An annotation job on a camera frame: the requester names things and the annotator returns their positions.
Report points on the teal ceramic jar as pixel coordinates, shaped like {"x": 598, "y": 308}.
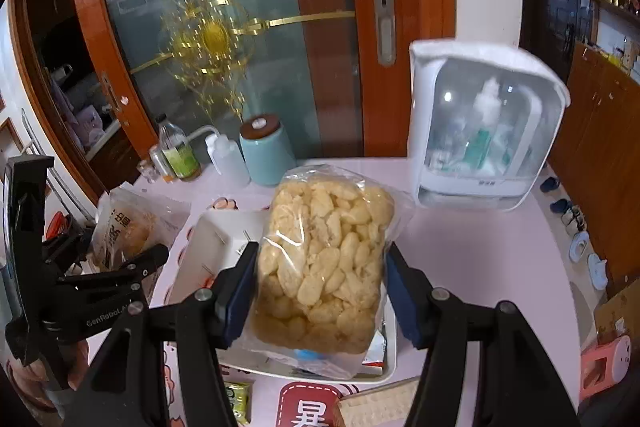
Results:
{"x": 265, "y": 157}

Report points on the brown bread packet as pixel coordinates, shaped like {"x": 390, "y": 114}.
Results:
{"x": 125, "y": 232}

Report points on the cardboard box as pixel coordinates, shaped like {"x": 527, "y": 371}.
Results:
{"x": 620, "y": 312}

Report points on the light blue bread packet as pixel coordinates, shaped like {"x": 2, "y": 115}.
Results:
{"x": 310, "y": 357}

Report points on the wooden cabinets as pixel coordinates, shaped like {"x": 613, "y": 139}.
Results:
{"x": 600, "y": 132}

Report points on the pink plastic stool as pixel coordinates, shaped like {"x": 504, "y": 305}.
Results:
{"x": 605, "y": 357}

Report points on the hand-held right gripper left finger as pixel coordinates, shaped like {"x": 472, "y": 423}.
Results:
{"x": 240, "y": 302}

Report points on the white squeeze bottle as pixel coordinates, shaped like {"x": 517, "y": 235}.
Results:
{"x": 230, "y": 162}

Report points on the white red snack packet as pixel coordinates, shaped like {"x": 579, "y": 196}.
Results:
{"x": 375, "y": 352}

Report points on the long cracker packet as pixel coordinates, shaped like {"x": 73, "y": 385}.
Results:
{"x": 372, "y": 404}

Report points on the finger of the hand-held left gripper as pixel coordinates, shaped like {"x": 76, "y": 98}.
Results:
{"x": 130, "y": 272}

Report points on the green label plastic bottle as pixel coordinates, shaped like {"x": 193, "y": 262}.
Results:
{"x": 180, "y": 157}

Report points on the white plastic bin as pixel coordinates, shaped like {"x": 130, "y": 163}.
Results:
{"x": 210, "y": 247}

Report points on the small glass jar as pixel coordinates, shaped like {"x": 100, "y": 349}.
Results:
{"x": 146, "y": 172}

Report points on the white desktop organizer box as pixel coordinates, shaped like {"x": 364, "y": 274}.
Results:
{"x": 500, "y": 187}

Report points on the light blue slipper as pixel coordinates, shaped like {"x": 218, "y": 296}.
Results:
{"x": 597, "y": 271}
{"x": 580, "y": 247}

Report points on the pink printed table mat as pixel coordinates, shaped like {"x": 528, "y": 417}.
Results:
{"x": 500, "y": 282}

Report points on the green snack packet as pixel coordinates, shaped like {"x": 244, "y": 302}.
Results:
{"x": 237, "y": 399}

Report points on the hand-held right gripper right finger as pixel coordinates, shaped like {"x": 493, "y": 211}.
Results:
{"x": 400, "y": 302}

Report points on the puffed rice snack packet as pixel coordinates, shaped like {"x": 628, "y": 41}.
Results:
{"x": 320, "y": 257}

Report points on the dark blue slipper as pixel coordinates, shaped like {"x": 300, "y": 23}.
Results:
{"x": 550, "y": 184}
{"x": 561, "y": 207}

